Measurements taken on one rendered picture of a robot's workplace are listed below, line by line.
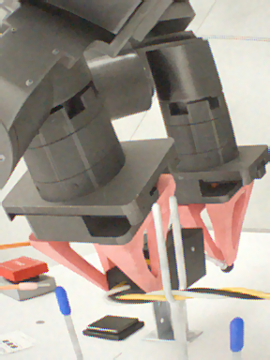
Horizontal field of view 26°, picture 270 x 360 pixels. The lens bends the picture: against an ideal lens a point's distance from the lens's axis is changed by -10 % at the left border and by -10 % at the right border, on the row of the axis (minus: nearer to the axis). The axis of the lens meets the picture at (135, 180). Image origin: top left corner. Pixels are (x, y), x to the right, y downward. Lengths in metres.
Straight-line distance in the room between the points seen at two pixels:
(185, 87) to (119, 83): 0.05
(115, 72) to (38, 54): 0.19
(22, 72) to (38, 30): 0.04
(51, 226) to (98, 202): 0.04
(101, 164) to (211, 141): 0.16
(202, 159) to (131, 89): 0.08
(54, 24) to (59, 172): 0.09
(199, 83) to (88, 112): 0.16
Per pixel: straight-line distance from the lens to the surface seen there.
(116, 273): 0.42
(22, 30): 0.29
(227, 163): 0.50
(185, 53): 0.48
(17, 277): 0.63
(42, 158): 0.35
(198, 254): 0.46
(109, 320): 0.52
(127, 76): 0.46
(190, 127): 0.49
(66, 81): 0.33
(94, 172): 0.35
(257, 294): 0.30
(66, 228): 0.36
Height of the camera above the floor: 1.44
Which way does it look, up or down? 36 degrees down
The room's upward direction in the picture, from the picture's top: 51 degrees counter-clockwise
